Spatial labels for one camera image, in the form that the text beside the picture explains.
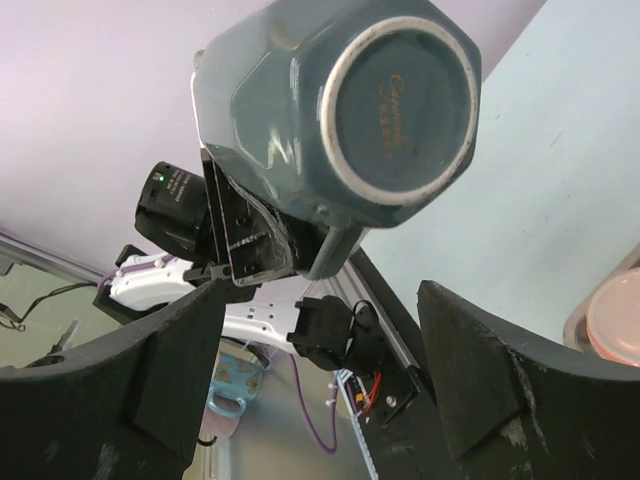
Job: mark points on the blue butterfly mug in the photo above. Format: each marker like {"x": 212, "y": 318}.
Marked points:
{"x": 234, "y": 385}

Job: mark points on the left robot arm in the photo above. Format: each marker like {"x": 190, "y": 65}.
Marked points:
{"x": 326, "y": 331}

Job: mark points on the dark teal mug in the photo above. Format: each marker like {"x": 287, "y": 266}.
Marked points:
{"x": 348, "y": 115}

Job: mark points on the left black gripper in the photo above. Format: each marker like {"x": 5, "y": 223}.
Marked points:
{"x": 212, "y": 220}

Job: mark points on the steel tray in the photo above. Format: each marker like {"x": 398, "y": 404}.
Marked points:
{"x": 575, "y": 333}

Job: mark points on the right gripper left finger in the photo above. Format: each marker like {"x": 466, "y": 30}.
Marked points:
{"x": 127, "y": 405}

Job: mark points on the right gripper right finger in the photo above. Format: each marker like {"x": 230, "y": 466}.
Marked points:
{"x": 515, "y": 405}

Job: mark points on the pink mug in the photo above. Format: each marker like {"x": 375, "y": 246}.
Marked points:
{"x": 612, "y": 318}

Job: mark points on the white cable duct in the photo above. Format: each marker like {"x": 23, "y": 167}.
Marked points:
{"x": 343, "y": 376}

